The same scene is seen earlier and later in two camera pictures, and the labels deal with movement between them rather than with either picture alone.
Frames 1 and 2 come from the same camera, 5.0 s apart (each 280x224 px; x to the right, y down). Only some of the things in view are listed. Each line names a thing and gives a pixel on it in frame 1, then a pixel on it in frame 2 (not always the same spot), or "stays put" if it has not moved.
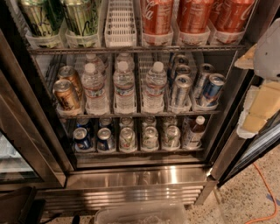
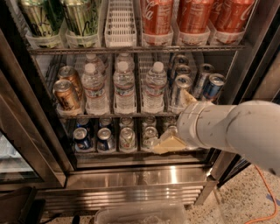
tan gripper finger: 246,61 → 187,98
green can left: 41,17 stays put
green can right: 81,17 stays put
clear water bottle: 154,95 stays put
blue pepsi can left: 80,138 stays put
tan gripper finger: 262,101 → 169,144
